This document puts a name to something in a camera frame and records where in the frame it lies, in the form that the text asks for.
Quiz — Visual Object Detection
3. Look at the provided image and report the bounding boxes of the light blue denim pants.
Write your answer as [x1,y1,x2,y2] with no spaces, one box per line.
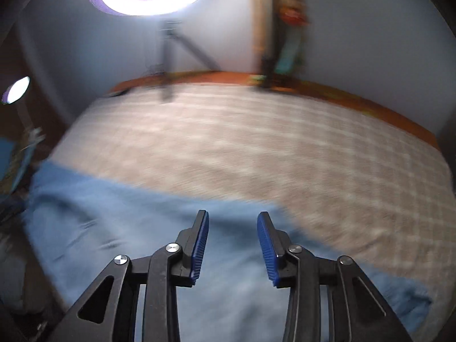
[24,162,431,341]

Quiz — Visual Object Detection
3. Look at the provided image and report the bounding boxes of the beige plaid bed sheet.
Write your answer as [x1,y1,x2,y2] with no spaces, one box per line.
[51,84,455,341]

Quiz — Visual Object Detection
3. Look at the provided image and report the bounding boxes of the folded tripod with colourful cloth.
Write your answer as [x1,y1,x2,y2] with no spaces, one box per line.
[251,0,309,89]

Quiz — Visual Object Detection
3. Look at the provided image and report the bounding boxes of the white clip desk lamp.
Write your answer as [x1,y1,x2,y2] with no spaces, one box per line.
[1,76,46,148]

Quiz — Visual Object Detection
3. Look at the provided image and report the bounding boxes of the blue plastic chair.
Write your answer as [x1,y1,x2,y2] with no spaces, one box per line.
[1,137,33,195]

